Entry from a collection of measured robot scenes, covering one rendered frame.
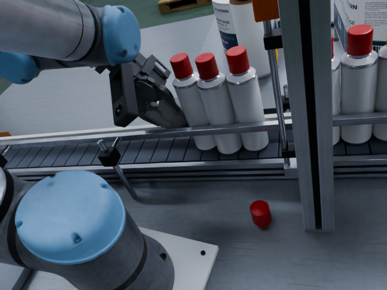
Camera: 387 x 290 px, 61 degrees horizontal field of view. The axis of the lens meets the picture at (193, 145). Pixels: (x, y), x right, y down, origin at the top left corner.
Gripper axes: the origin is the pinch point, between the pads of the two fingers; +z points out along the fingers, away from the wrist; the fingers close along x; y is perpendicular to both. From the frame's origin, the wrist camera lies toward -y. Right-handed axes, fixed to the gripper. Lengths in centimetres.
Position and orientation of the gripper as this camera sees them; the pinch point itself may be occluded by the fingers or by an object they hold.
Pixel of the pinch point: (182, 129)
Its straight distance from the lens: 66.8
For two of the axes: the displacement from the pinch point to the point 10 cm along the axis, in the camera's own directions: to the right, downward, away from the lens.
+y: 2.1, -6.9, 6.9
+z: 7.1, 6.0, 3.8
